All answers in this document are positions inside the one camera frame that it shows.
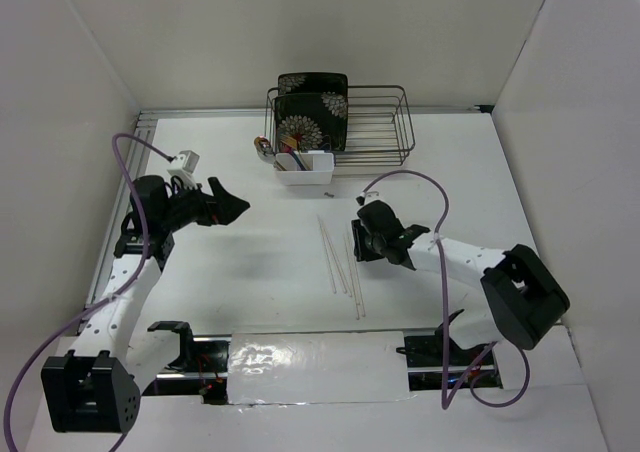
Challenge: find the black floral plate rear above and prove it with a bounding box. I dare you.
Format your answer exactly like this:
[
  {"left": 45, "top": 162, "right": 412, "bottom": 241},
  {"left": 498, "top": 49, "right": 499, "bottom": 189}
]
[{"left": 277, "top": 72, "right": 348, "bottom": 95}]

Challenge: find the iridescent blue fork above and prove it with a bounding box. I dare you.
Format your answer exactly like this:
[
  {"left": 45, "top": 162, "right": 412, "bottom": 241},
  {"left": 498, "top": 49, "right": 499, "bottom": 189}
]
[{"left": 287, "top": 148, "right": 307, "bottom": 171}]

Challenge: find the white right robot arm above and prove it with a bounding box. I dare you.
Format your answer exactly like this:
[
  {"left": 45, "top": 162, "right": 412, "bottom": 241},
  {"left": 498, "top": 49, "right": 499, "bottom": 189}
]
[{"left": 351, "top": 195, "right": 570, "bottom": 364}]

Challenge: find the black floral plate front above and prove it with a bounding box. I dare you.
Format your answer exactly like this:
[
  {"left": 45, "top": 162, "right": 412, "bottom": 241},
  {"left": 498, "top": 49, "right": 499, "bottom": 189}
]
[{"left": 274, "top": 93, "right": 349, "bottom": 152}]

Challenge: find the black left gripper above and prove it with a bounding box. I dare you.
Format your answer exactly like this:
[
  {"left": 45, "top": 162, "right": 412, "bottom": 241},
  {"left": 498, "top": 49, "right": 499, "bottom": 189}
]
[{"left": 161, "top": 177, "right": 250, "bottom": 233}]

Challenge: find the wire dish rack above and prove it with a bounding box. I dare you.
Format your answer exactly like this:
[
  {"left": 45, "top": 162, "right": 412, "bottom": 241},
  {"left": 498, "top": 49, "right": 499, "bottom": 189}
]
[{"left": 265, "top": 83, "right": 415, "bottom": 170}]

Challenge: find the black floral plate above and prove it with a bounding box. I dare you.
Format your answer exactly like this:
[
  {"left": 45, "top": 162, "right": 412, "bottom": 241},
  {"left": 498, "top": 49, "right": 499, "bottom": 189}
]
[
  {"left": 277, "top": 72, "right": 348, "bottom": 95},
  {"left": 274, "top": 93, "right": 349, "bottom": 152}
]

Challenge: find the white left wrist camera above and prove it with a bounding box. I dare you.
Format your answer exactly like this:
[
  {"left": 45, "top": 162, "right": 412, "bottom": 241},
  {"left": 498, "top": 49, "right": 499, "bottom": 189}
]
[{"left": 167, "top": 150, "right": 200, "bottom": 189}]

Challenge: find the white plastic utensil caddy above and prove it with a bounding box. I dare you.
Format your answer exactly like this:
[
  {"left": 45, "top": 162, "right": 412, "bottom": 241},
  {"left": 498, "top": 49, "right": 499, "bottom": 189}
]
[{"left": 274, "top": 151, "right": 335, "bottom": 186}]

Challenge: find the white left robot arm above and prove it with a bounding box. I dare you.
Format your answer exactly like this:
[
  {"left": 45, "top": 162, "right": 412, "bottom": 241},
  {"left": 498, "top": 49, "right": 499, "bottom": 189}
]
[{"left": 41, "top": 175, "right": 250, "bottom": 434}]

